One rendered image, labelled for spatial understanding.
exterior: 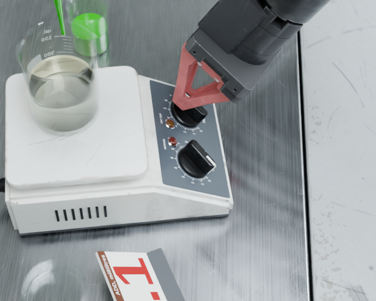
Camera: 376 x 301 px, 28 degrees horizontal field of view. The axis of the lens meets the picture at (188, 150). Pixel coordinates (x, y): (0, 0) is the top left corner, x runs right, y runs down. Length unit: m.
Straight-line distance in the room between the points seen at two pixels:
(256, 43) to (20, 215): 0.25
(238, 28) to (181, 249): 0.21
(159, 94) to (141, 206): 0.11
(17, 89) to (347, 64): 0.36
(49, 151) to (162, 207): 0.11
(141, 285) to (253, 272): 0.10
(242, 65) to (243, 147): 0.15
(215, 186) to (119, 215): 0.09
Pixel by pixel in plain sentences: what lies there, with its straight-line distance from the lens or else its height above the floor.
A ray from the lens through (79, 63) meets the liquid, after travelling 0.65.
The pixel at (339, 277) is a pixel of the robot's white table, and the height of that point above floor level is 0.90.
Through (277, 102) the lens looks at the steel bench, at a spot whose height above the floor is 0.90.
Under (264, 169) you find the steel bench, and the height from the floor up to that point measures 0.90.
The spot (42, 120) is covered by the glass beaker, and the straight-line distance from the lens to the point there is 0.64.
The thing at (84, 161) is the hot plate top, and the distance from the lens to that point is 0.64.
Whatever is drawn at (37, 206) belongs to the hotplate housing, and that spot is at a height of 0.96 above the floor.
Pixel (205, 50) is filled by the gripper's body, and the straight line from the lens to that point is 0.61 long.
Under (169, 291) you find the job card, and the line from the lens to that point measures 0.67.
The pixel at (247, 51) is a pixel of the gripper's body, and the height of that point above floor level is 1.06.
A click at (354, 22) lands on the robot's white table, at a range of 0.89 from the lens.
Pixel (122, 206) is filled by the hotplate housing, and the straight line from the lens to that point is 0.66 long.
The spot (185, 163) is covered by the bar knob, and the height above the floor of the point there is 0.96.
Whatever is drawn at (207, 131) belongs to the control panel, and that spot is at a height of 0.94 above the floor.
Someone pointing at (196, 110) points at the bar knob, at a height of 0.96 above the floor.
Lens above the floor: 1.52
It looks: 56 degrees down
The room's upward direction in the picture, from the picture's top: 4 degrees clockwise
